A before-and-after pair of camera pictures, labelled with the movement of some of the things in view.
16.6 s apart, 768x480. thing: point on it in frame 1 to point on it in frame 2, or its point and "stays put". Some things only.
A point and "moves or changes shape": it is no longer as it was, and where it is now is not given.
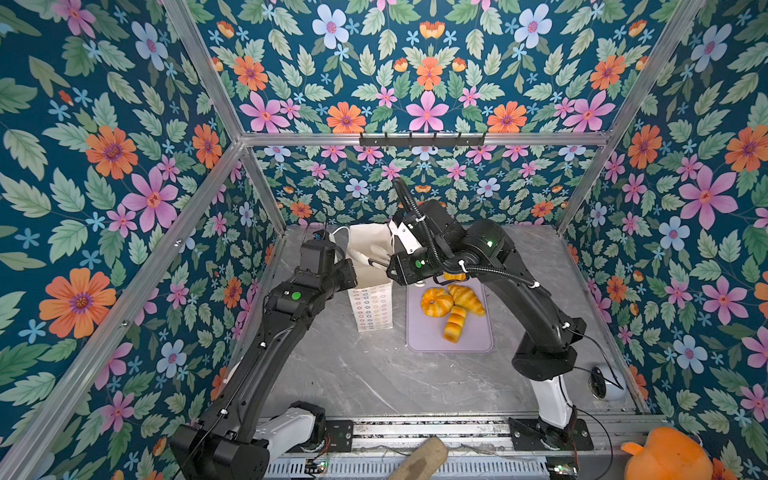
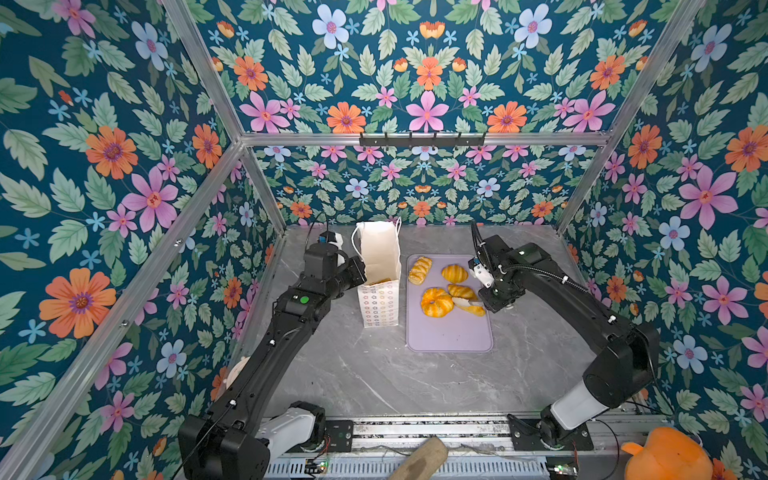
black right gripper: x=401 y=274 to x=490 y=303
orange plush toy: x=668 y=454 stays put
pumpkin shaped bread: x=436 y=302 stays put
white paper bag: x=372 y=297 moves or changes shape
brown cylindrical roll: x=425 y=462 stays put
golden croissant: x=465 y=298 stays put
